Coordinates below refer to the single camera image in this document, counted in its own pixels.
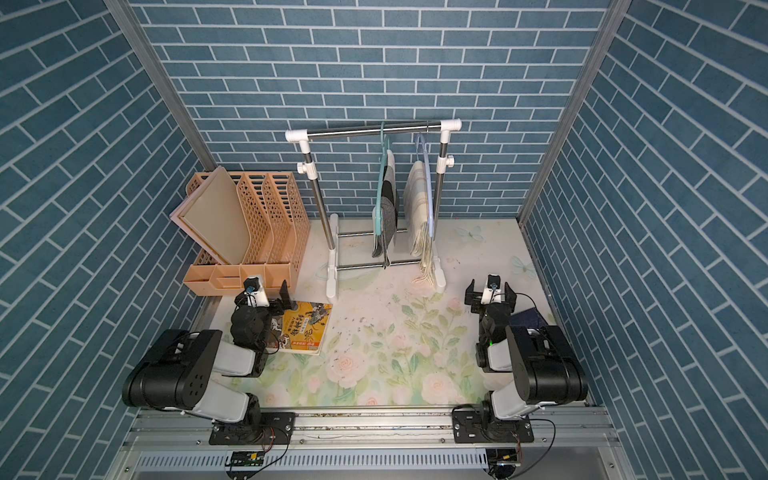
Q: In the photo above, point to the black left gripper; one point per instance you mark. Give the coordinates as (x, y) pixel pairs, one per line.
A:
(278, 310)

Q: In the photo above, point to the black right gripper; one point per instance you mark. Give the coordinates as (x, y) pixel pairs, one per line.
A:
(475, 298)

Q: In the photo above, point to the black grey checkered mat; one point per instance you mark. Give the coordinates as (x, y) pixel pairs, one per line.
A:
(389, 212)

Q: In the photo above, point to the plaid cream blue scarf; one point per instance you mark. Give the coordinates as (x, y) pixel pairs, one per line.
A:
(415, 200)

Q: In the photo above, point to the light blue clothes hanger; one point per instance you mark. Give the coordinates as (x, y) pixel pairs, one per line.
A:
(423, 150)

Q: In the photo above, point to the teal green clothes hanger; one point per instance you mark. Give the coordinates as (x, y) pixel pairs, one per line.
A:
(377, 211)

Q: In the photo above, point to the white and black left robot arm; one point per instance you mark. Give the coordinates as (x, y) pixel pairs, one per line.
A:
(175, 372)

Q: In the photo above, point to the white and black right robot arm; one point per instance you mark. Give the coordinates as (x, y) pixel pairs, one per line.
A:
(545, 369)

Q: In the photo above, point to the yellow illustrated book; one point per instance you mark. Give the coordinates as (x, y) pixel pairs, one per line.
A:
(302, 330)

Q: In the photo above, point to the dark blue notebook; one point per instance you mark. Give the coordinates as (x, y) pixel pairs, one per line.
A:
(530, 318)

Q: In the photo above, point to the orange plastic file organizer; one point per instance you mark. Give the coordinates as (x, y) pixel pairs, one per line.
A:
(278, 229)

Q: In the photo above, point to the beige folder board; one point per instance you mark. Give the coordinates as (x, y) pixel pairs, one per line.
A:
(213, 217)

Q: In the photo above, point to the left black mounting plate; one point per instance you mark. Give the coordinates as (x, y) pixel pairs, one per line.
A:
(273, 428)

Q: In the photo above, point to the black mounting plate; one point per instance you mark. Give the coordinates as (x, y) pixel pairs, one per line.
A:
(473, 426)
(273, 428)

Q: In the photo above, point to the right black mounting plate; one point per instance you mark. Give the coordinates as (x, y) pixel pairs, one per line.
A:
(473, 426)

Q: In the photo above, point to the white and steel clothes rack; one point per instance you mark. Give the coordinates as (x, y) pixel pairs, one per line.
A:
(437, 134)

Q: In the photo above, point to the green circuit board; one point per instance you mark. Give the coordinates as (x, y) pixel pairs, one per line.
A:
(245, 459)

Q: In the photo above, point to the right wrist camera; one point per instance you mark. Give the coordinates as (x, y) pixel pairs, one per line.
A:
(493, 290)

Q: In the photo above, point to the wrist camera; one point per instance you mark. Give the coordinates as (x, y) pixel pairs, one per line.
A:
(493, 290)
(255, 294)

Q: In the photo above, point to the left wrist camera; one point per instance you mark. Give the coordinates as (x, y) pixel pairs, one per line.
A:
(255, 294)

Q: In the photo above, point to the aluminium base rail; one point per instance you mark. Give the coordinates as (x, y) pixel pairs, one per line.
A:
(570, 442)

